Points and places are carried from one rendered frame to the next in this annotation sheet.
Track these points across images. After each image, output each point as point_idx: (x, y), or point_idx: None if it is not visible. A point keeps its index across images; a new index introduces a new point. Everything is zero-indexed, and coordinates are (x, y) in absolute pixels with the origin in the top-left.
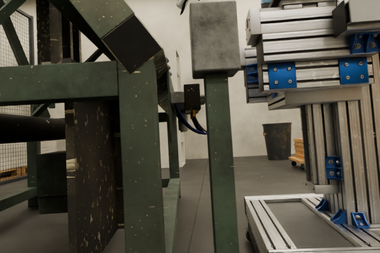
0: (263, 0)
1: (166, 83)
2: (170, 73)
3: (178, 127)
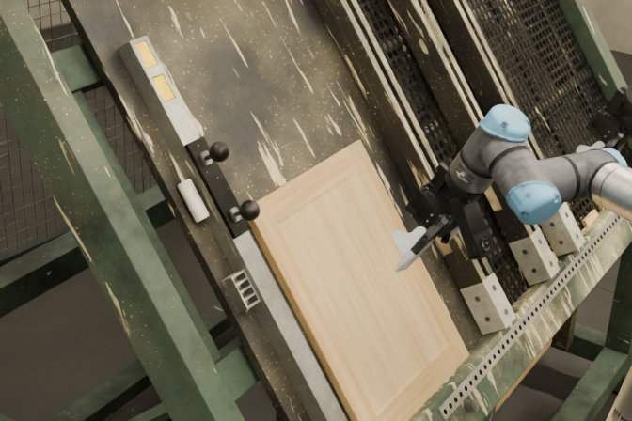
0: None
1: None
2: (473, 409)
3: None
